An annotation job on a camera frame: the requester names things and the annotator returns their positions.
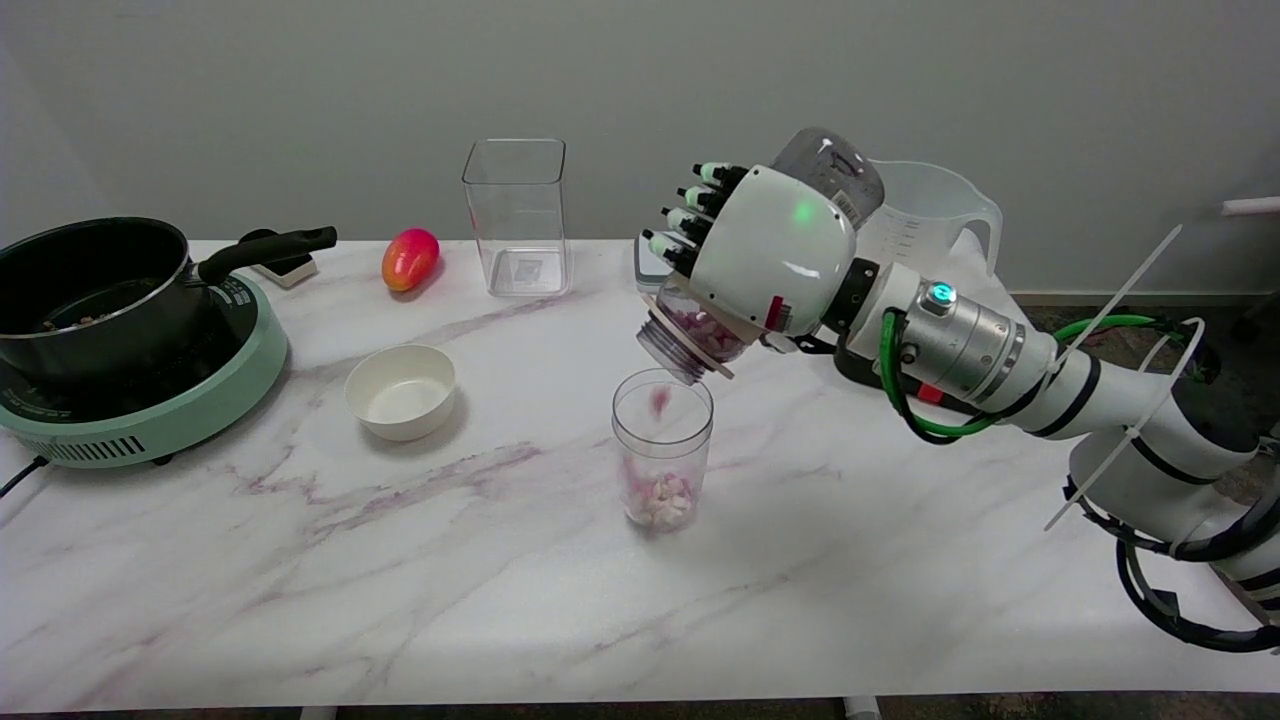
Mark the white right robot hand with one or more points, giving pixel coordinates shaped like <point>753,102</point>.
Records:
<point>775,250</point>

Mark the pink and white pellets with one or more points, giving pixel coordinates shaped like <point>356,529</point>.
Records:
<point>665,500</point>

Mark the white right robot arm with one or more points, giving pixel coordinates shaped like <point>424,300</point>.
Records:
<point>1110,400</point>

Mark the translucent plastic measuring jug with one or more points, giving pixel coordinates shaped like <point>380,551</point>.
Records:
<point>940,230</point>

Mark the clear round measuring cup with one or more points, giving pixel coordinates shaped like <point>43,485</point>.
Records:
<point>662,440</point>

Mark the white square kitchen scale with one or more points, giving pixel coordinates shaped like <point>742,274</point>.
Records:
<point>648,282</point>

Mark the black device with red label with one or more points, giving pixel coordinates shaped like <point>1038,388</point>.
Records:
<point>930,393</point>

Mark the clear square storage container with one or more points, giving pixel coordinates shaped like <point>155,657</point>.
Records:
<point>517,230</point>

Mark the long white zip tie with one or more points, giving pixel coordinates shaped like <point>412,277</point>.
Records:
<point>1120,292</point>

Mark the red orange mango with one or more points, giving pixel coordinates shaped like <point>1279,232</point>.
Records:
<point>410,260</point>

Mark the looped white zip tie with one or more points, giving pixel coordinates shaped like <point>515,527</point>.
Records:
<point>1125,440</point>

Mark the white round bowl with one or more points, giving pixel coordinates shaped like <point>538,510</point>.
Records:
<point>400,395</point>

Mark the green induction cooker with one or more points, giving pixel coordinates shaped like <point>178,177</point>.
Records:
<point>200,410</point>

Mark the white bar at wall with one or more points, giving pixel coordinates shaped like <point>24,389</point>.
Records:
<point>1252,206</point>

